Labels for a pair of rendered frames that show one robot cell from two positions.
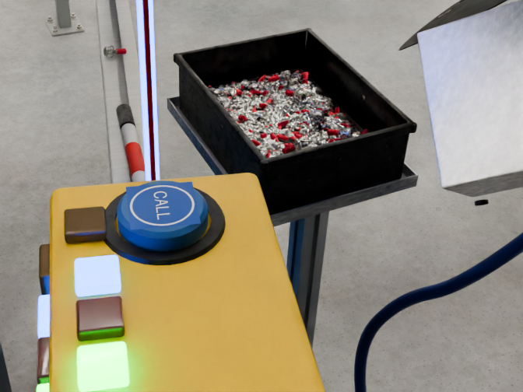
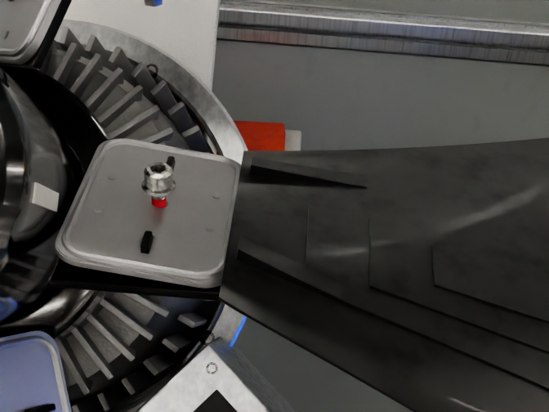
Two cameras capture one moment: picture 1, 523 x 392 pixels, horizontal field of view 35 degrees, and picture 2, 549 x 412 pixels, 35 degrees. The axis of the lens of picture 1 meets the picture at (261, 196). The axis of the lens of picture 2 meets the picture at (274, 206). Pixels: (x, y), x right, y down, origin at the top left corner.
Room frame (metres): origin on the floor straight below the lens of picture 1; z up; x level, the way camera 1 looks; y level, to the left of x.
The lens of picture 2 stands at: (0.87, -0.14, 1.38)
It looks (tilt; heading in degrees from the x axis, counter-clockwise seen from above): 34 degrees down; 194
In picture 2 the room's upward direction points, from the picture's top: 4 degrees clockwise
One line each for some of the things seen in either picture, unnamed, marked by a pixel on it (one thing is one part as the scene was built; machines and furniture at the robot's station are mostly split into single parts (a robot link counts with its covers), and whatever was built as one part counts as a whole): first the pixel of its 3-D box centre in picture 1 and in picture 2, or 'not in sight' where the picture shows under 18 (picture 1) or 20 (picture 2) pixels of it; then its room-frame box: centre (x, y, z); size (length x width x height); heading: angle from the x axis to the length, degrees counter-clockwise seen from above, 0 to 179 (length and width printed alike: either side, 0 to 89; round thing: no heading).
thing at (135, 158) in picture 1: (133, 149); not in sight; (0.62, 0.12, 0.87); 0.14 x 0.01 x 0.01; 17
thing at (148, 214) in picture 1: (163, 217); not in sight; (0.28, 0.04, 1.08); 0.04 x 0.04 x 0.02
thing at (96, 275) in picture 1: (97, 275); not in sight; (0.24, 0.07, 1.08); 0.02 x 0.02 x 0.01; 13
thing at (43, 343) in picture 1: (48, 380); not in sight; (0.21, 0.08, 1.04); 0.02 x 0.01 x 0.03; 13
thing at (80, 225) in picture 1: (85, 224); not in sight; (0.27, 0.08, 1.08); 0.02 x 0.02 x 0.01; 13
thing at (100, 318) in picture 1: (100, 318); not in sight; (0.22, 0.06, 1.08); 0.02 x 0.02 x 0.01; 13
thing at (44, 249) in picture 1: (49, 282); not in sight; (0.27, 0.09, 1.04); 0.02 x 0.01 x 0.03; 13
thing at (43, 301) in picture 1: (48, 336); not in sight; (0.24, 0.09, 1.04); 0.02 x 0.01 x 0.03; 13
